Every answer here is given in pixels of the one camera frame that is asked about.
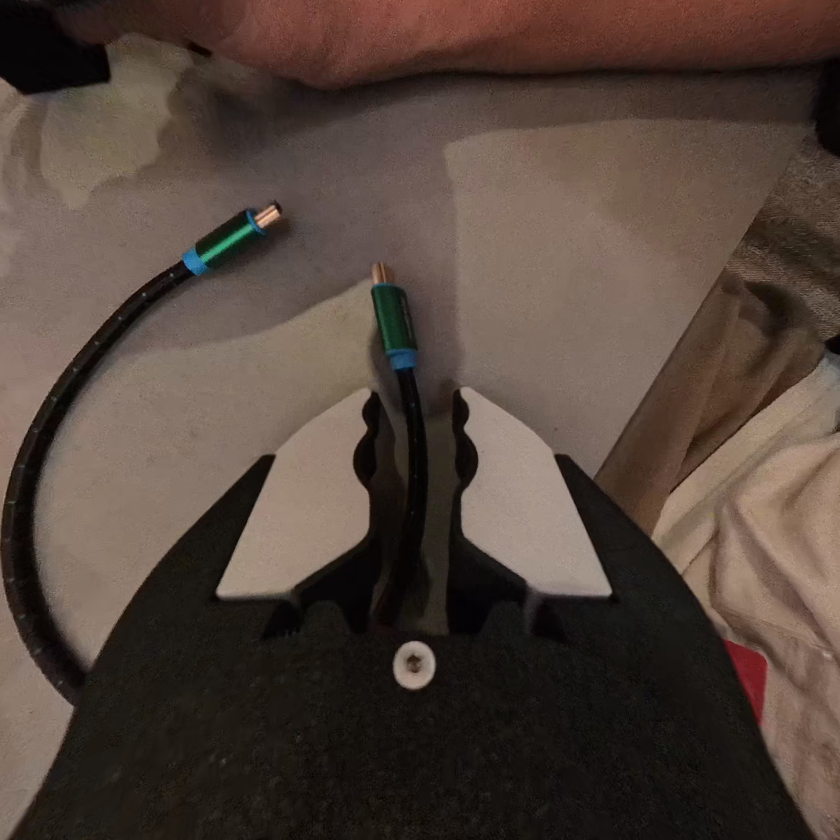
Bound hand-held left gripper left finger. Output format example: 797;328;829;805
214;387;380;609

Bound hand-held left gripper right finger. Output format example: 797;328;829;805
448;386;616;609

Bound black braided cable green plugs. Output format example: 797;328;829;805
0;200;434;706

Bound person's right forearm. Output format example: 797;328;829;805
59;0;840;89

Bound grey desk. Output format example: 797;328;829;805
0;33;828;729

